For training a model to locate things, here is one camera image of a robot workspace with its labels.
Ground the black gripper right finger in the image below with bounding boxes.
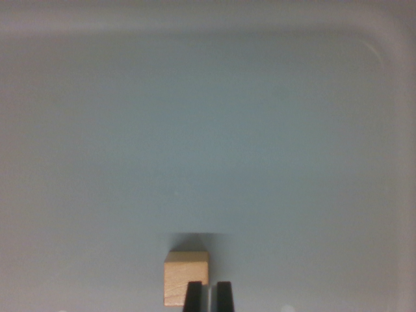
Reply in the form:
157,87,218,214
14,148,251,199
211,281,235,312

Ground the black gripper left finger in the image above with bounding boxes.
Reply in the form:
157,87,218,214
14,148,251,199
183,281,203,312

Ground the light wooden cube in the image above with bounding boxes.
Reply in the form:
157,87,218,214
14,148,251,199
163,251,209,307

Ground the white plastic bin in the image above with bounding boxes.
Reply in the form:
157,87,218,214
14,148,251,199
0,0,416,312

